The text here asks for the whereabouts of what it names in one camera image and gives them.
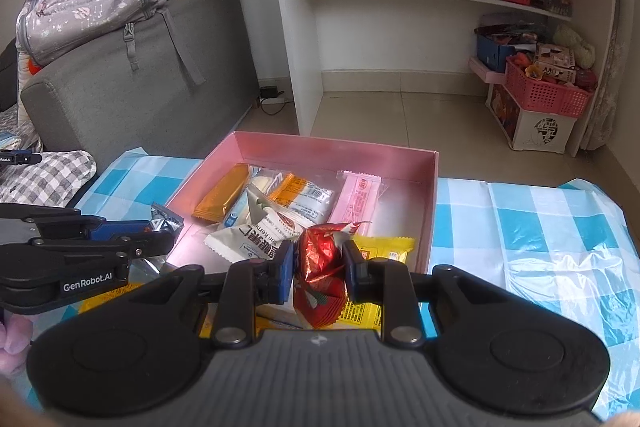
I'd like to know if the small yellow snack pack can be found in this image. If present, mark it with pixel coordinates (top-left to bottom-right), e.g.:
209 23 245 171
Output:
332 233 416 331

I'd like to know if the white nut snack pack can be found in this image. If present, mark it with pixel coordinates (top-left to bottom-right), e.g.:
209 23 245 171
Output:
204 191 314 263

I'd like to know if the red snack pack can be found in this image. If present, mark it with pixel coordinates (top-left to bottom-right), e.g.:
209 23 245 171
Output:
293 222 380 329

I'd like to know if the gold foil bar wrapper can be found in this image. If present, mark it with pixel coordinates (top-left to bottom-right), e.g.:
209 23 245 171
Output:
192 164 250 222

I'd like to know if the pink wafer bar wrapper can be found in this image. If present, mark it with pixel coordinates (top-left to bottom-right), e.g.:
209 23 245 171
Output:
329 170 387 228

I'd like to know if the orange clear snack packet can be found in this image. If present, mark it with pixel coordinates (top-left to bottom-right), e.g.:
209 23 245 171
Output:
269 173 334 225

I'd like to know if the clear blue candy packet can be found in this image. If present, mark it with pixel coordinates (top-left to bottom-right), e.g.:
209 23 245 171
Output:
221 165 284 228

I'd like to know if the silver truffle chocolate pack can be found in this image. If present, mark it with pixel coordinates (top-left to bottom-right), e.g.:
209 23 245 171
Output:
150 202 184 237

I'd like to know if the large yellow sandwich pack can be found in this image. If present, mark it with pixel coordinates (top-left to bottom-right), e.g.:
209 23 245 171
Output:
78 283 142 314

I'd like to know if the pink silver cardboard box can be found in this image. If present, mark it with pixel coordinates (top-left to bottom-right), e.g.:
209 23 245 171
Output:
167 131 439 272

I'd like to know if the blue checkered tablecloth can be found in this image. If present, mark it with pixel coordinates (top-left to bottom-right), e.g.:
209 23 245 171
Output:
66 147 639 419

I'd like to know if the power strip on floor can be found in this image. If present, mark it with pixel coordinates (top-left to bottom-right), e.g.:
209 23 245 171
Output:
259 86 286 105

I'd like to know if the white decorated storage box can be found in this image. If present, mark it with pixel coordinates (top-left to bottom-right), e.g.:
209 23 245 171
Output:
486 84 576 154

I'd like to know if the grey sofa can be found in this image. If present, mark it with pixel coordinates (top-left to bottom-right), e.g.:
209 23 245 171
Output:
21 0 259 170

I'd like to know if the blue storage bin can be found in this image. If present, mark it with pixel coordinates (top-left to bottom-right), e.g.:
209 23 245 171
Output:
474 24 538 72

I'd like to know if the pink plastic basket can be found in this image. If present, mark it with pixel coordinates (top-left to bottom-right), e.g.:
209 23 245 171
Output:
506 56 592 118

